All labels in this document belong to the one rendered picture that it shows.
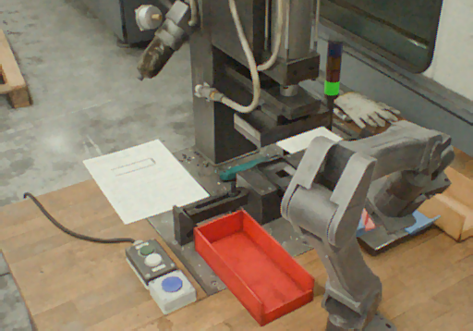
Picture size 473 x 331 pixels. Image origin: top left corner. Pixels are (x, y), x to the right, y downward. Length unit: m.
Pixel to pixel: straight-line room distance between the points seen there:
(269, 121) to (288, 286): 0.33
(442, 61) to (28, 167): 2.23
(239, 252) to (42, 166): 2.16
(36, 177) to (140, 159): 1.70
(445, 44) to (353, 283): 0.99
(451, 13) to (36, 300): 1.25
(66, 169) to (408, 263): 2.27
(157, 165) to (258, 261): 0.44
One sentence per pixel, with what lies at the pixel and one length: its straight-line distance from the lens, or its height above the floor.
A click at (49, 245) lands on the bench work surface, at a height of 0.90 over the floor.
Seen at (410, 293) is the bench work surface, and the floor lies 0.90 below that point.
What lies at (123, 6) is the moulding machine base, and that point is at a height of 0.34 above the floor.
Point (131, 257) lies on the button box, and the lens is 1.28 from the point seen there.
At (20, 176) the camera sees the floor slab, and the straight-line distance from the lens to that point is 3.32.
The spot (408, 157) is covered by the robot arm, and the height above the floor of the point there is 1.27.
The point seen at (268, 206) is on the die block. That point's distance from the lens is 1.36.
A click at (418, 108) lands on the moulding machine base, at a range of 1.92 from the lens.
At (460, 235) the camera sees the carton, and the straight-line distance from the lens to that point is 1.40.
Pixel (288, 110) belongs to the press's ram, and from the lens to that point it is 1.25.
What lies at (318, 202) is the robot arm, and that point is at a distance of 0.82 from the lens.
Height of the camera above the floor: 1.77
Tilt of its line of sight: 32 degrees down
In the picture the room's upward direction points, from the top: straight up
